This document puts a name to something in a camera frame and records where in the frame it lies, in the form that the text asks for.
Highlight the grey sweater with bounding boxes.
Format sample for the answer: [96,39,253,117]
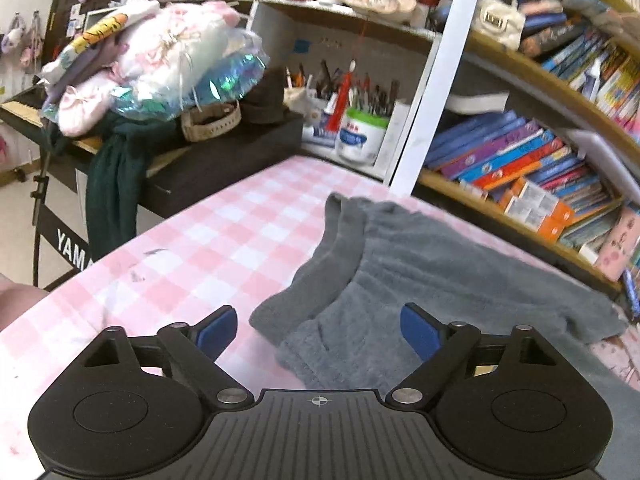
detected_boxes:
[247,192,629,396]

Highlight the pile of pastel clothes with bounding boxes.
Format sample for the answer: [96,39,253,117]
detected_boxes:
[40,0,269,138]

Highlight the pink checkered table mat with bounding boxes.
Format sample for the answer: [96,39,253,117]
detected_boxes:
[1,157,639,479]

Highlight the lower orange white box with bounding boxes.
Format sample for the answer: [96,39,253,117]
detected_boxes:
[499,193,565,242]

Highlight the orange white box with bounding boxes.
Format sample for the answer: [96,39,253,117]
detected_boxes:
[499,193,565,242]
[510,177,575,226]

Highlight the black Yamaha keyboard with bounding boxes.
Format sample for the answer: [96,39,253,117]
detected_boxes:
[0,84,305,291]

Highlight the upper orange white box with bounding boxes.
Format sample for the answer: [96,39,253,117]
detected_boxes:
[510,177,575,226]

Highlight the dark green cloth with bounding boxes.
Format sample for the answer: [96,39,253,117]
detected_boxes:
[86,112,186,261]

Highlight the row of colourful books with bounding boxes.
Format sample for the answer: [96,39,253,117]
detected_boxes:
[423,110,620,261]

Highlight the beige woven basket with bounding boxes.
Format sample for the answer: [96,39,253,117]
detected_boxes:
[180,101,241,143]

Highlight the white plastic jar green lid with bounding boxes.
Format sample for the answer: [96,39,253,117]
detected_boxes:
[336,107,390,166]

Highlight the wooden bookshelf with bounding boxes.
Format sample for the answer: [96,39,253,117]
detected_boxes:
[387,0,639,297]

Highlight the red tassel ornament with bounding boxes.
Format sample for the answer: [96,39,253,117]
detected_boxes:
[326,58,357,133]

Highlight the white canvas bag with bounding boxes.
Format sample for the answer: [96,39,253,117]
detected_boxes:
[472,0,525,50]

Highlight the white shelf post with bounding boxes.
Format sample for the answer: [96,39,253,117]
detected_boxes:
[384,0,477,196]

